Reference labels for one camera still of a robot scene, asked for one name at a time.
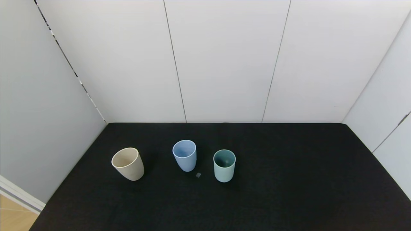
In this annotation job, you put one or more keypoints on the beige plastic cup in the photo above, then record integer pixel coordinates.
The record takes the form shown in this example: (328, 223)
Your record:
(131, 170)

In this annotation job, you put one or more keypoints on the blue plastic cup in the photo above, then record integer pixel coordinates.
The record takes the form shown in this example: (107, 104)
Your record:
(186, 163)

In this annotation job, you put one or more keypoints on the white baseboard strip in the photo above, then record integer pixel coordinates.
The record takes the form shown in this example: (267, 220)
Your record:
(22, 198)

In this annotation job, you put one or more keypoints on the green plastic cup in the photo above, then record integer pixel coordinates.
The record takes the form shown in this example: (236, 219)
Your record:
(224, 175)

